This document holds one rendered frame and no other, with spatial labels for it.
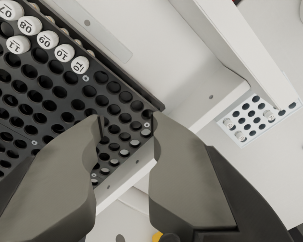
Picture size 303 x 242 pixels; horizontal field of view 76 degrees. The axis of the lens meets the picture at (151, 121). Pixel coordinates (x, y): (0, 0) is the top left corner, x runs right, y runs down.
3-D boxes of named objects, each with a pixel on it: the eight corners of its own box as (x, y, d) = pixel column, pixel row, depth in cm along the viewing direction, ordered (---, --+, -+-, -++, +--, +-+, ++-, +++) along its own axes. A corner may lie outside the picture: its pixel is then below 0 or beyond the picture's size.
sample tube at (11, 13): (32, -3, 17) (0, -5, 13) (45, 9, 17) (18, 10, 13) (25, 10, 17) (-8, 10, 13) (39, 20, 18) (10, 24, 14)
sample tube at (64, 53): (75, 34, 18) (59, 42, 14) (86, 43, 19) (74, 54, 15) (68, 44, 19) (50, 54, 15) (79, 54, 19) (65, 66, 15)
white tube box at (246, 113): (268, 64, 32) (284, 70, 29) (289, 96, 36) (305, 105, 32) (208, 112, 36) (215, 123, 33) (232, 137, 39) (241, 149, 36)
